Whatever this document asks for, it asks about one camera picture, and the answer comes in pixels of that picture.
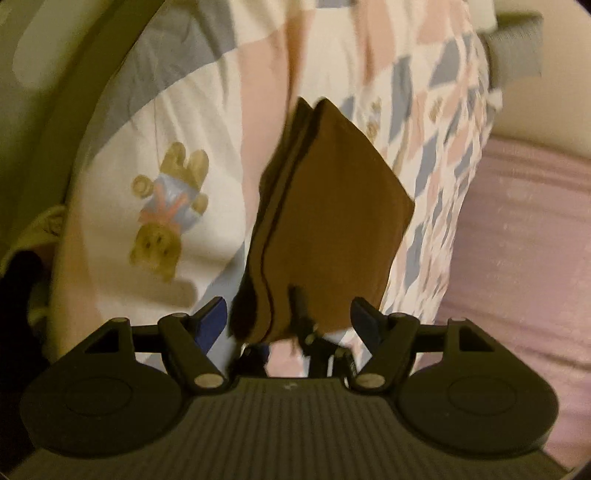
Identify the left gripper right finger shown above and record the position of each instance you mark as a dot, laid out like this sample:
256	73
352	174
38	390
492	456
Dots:
389	340

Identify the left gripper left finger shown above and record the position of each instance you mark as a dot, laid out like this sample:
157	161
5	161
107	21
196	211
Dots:
186	339

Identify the brown long-sleeve garment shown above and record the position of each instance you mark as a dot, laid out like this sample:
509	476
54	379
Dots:
332	216

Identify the pink curtain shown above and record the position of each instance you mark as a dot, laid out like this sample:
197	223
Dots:
521	272

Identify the checkered patchwork quilt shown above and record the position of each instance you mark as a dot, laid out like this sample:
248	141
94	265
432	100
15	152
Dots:
222	77

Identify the grey pillow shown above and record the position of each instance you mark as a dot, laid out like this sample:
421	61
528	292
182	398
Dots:
515	49

